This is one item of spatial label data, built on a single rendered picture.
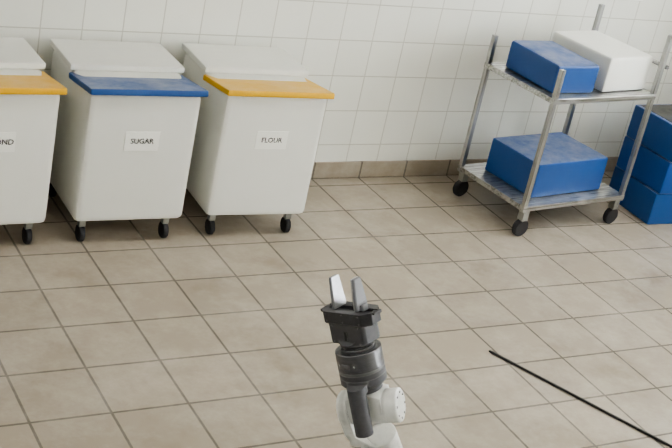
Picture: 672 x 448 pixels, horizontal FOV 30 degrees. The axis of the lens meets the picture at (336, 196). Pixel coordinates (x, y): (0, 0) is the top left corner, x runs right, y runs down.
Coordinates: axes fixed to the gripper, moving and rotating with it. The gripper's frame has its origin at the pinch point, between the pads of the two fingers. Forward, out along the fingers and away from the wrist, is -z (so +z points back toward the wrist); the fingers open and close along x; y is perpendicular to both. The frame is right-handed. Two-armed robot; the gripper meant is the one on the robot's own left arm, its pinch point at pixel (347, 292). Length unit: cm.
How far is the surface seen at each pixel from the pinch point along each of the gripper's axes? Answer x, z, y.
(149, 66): -292, -6, -204
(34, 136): -294, 8, -138
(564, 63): -193, 40, -390
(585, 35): -210, 36, -443
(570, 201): -209, 119, -403
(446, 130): -282, 78, -399
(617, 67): -182, 51, -425
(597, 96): -187, 62, -409
